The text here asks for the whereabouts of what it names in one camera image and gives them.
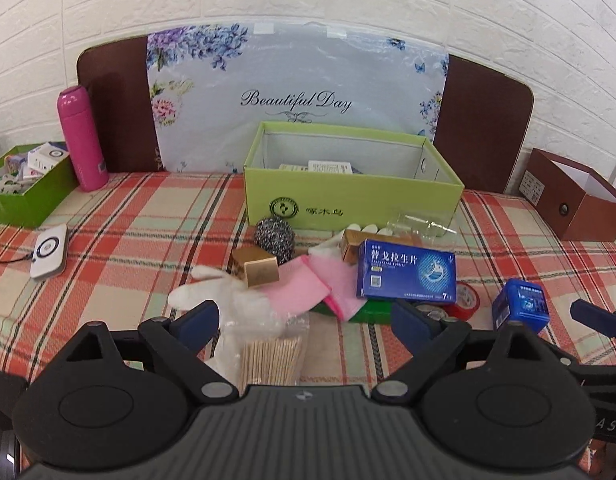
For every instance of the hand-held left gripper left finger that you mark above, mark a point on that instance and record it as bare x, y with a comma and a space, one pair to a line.
198, 322

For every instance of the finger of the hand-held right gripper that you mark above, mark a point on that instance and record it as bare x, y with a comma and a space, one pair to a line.
585, 311
597, 367

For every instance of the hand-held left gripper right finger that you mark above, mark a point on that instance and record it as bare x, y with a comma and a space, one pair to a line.
412, 322

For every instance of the white glove with pink cuff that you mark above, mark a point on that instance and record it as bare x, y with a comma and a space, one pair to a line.
223, 290

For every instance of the pink cloth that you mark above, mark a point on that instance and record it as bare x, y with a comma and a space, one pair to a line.
340, 285

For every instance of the light green cardboard box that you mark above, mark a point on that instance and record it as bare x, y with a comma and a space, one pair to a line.
348, 200

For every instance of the green printed packet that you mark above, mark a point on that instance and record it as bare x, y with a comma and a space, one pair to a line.
372, 314

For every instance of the blue medicine box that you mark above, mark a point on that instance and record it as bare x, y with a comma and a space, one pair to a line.
405, 272

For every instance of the red tape roll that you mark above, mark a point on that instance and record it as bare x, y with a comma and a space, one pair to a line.
467, 302

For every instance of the small blue box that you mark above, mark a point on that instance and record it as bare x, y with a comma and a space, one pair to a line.
520, 307

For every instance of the gold carton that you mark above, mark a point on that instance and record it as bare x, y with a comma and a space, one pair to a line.
353, 247
260, 270

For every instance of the bag of wooden toothpicks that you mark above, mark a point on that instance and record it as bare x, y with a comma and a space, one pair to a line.
273, 357

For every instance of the clear plastic container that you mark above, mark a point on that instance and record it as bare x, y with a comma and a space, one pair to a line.
422, 225

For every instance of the steel wool scrubber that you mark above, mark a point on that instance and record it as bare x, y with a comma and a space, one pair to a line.
274, 240

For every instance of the brown cardboard box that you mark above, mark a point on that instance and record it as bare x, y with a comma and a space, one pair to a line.
557, 200

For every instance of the plaid blanket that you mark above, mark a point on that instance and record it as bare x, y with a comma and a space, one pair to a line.
138, 220

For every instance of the white paper carton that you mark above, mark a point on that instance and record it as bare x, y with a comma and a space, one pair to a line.
330, 166

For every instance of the dark green box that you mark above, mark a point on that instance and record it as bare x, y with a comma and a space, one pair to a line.
28, 205

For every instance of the brown headboard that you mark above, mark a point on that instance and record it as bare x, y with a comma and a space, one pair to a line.
477, 125

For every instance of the pink thermos bottle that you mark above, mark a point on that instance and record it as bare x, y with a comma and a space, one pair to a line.
83, 145

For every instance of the white printed small box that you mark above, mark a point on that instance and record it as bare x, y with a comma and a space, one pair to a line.
49, 156

